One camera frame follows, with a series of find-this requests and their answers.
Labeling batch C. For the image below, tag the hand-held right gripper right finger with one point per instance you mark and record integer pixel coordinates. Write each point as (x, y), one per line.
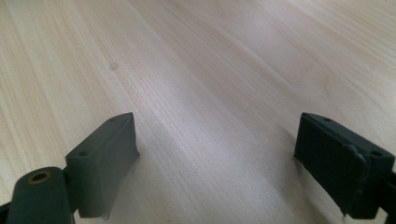
(333, 161)

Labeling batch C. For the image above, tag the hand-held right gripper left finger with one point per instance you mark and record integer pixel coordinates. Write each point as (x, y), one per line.
(102, 158)

